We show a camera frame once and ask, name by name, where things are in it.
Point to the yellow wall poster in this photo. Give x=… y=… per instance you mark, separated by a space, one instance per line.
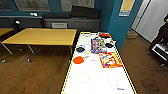
x=126 y=7

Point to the red Hedbanz game box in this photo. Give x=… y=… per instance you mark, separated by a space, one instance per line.
x=110 y=60

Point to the person in dark clothes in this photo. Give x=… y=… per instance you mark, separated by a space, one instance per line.
x=161 y=36

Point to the small flat orange bowl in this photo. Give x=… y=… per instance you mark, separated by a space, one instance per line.
x=78 y=60

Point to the small black rounded object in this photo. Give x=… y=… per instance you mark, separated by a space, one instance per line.
x=17 y=23

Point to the large interior window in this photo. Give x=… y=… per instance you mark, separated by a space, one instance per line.
x=76 y=4

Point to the small white ledge object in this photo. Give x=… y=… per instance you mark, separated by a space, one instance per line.
x=33 y=14

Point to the red flat tray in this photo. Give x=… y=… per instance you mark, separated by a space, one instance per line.
x=104 y=34

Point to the small black bowl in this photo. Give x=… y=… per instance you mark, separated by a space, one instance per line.
x=109 y=44

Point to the black bowl blue rim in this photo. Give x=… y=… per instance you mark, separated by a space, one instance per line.
x=80 y=49

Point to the wooden top office table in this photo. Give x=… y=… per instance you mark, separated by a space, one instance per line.
x=5 y=32
x=43 y=36

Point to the dark grey sofa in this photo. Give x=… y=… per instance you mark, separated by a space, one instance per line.
x=80 y=18

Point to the black wheeled cart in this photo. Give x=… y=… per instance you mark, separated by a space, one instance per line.
x=160 y=53

